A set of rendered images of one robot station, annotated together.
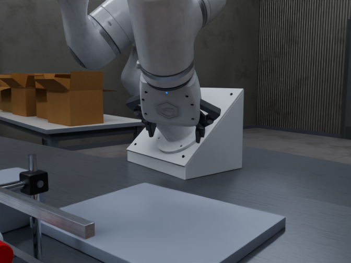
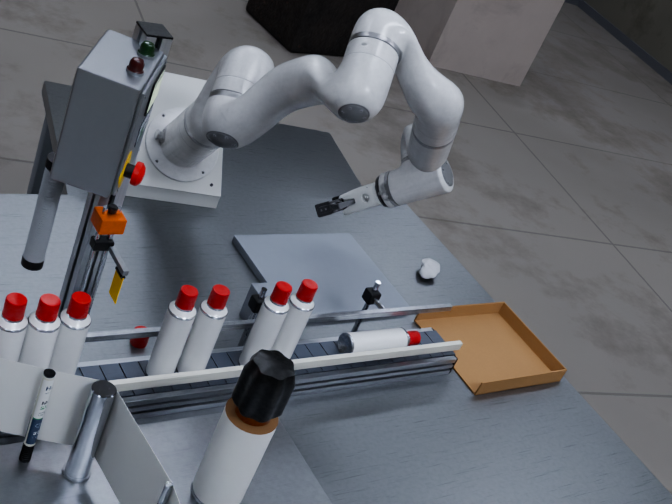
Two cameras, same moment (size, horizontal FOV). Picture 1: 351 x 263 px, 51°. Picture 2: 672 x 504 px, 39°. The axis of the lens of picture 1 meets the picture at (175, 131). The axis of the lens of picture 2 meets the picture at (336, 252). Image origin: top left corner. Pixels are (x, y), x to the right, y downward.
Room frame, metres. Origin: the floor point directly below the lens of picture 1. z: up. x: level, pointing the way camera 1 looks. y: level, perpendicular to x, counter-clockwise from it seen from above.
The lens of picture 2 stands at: (0.44, 2.00, 2.06)
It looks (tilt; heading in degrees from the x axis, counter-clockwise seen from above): 30 degrees down; 276
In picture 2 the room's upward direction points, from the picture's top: 25 degrees clockwise
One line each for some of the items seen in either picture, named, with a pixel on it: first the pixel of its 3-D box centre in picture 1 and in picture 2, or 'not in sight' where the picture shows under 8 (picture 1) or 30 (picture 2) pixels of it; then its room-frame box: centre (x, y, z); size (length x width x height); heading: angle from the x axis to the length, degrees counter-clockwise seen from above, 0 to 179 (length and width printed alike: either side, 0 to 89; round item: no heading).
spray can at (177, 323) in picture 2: not in sight; (173, 333); (0.78, 0.68, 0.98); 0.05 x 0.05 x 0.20
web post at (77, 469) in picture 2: not in sight; (89, 431); (0.77, 0.97, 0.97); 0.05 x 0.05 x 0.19
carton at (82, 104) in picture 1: (74, 97); not in sight; (2.75, 0.74, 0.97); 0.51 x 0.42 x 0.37; 134
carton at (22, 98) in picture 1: (33, 94); not in sight; (3.36, 1.28, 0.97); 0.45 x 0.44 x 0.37; 132
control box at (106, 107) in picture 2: not in sight; (110, 113); (0.97, 0.77, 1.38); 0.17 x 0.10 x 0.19; 106
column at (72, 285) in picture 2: not in sight; (103, 204); (0.97, 0.69, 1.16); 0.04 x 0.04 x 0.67; 51
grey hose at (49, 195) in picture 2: not in sight; (44, 213); (1.01, 0.81, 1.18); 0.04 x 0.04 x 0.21
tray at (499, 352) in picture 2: not in sight; (490, 345); (0.20, -0.03, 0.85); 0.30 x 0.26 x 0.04; 51
